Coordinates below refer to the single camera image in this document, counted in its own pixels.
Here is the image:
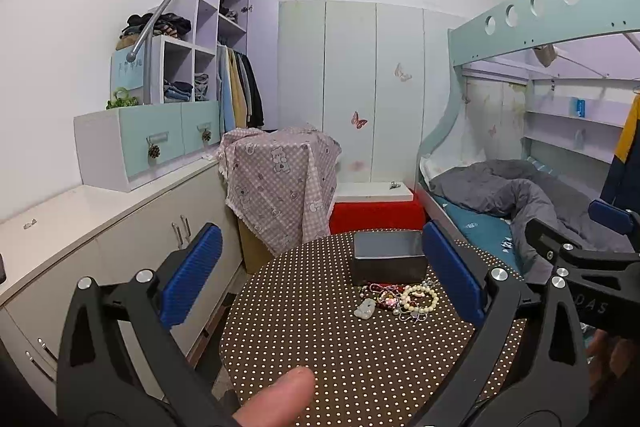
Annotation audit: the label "navy and yellow jacket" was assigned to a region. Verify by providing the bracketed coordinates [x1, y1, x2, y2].
[600, 96, 640, 210]

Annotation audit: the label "brown polka-dot tablecloth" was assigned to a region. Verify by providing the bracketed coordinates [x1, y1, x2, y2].
[218, 232, 531, 427]

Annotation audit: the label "teal bunk bed frame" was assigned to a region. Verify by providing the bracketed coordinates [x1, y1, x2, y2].
[416, 0, 640, 228]

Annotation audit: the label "dark clothes pile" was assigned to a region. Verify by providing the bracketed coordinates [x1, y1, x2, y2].
[125, 12, 192, 40]

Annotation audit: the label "white bead bracelet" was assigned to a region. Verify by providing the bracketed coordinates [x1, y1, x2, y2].
[400, 284, 440, 314]

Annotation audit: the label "pink checked cloth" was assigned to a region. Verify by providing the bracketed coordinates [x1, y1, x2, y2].
[216, 124, 342, 257]

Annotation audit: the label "green potted plant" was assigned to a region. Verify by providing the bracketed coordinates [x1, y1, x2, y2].
[106, 88, 139, 110]

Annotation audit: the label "white box lid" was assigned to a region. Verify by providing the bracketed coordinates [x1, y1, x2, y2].
[334, 181, 416, 204]

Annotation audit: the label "curved metal handrail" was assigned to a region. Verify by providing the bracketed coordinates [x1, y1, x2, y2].
[126, 0, 256, 102]

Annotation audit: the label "red string ornament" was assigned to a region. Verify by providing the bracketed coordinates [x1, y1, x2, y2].
[360, 282, 406, 296]

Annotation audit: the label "white wardrobe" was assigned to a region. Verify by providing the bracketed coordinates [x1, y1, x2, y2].
[277, 0, 468, 188]

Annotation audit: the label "blue bed sheet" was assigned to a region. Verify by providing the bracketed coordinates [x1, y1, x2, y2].
[432, 194, 527, 279]

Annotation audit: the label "white low cabinet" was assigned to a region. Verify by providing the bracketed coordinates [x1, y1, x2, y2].
[0, 154, 246, 408]

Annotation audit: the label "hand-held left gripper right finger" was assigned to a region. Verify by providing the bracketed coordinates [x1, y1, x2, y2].
[410, 220, 591, 427]

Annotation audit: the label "red storage box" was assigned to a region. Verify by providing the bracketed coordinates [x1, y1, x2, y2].
[330, 201, 426, 236]

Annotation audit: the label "lilac stepped shelf unit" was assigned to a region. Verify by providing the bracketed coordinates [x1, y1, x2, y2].
[111, 0, 256, 132]

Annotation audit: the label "grey duvet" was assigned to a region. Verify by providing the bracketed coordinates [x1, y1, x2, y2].
[430, 159, 640, 285]

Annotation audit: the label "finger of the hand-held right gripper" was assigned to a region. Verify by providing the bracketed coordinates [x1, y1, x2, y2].
[524, 217, 640, 280]
[588, 199, 640, 238]

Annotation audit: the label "black metal box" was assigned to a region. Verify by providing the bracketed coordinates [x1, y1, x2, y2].
[350, 230, 429, 286]

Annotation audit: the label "teal drawer unit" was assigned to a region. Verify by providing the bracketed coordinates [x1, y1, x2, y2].
[74, 100, 222, 192]

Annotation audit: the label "lilac bed shelves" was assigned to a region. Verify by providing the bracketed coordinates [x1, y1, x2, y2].
[522, 104, 632, 165]

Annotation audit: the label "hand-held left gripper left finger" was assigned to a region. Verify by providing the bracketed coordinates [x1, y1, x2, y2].
[56, 223, 241, 427]

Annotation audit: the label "person's right hand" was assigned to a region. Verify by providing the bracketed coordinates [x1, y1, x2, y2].
[584, 329, 632, 383]

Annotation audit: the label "black hanging coat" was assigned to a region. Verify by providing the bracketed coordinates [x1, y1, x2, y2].
[241, 52, 265, 129]

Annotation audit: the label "silver chain necklace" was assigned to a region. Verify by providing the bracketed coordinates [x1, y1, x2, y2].
[397, 308, 432, 324]

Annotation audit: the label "mustard hanging coat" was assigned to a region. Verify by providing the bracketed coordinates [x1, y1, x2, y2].
[228, 49, 249, 130]

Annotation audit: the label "folded blue jeans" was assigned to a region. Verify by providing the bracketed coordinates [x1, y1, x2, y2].
[163, 79, 194, 102]

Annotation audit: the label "light blue hanging shirt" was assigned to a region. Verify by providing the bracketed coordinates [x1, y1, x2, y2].
[218, 47, 236, 132]

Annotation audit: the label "cardboard box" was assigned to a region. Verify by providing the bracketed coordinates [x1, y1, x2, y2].
[237, 212, 274, 275]

